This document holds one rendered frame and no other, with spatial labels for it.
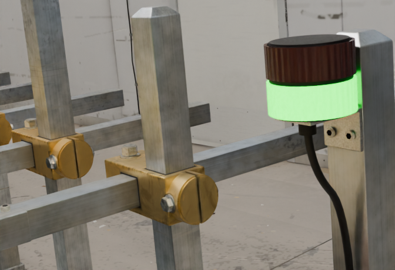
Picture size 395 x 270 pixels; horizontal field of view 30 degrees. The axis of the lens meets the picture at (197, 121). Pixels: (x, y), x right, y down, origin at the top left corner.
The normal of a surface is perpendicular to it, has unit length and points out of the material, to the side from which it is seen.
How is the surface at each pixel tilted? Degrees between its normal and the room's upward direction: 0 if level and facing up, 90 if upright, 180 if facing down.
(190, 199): 90
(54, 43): 90
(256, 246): 0
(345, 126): 90
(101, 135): 90
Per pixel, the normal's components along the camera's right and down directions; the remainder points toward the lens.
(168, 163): 0.61, 0.11
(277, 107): -0.83, 0.18
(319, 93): 0.01, 0.21
